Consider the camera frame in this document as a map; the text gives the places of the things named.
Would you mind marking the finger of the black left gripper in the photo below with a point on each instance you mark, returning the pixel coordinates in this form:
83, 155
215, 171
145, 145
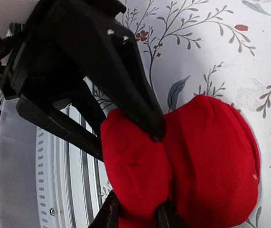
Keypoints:
128, 83

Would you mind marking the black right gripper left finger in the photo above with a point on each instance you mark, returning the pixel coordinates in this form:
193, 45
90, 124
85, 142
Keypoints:
108, 215

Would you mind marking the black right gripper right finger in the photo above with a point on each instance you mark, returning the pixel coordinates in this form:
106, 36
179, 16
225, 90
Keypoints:
168, 216

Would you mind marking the red sock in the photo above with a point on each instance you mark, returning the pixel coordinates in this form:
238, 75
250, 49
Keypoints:
207, 164

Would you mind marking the aluminium table edge rail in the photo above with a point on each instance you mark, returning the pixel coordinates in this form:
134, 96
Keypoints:
45, 182

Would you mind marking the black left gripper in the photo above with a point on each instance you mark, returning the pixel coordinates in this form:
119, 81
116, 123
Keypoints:
45, 79

